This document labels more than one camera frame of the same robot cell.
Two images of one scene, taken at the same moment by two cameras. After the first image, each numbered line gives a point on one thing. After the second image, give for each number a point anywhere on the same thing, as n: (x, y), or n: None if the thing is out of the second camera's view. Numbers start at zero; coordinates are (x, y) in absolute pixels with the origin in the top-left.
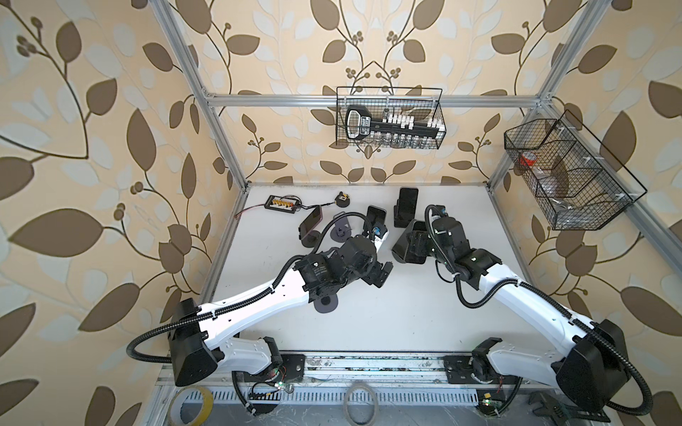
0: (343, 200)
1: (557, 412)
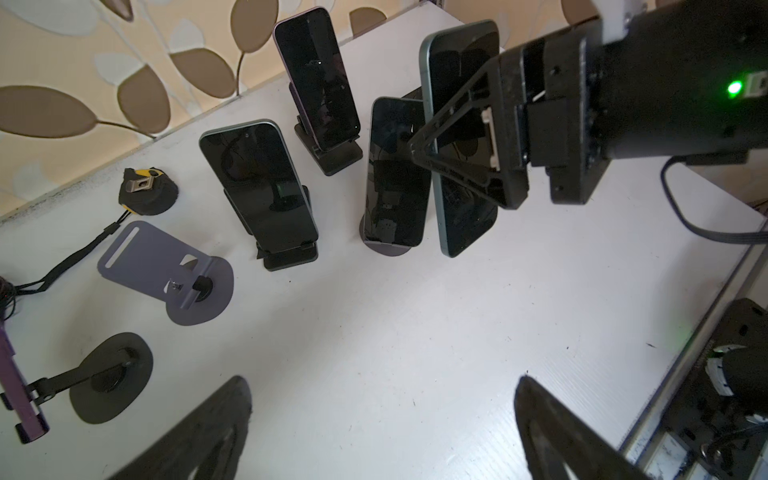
0: (147, 191)
1: None
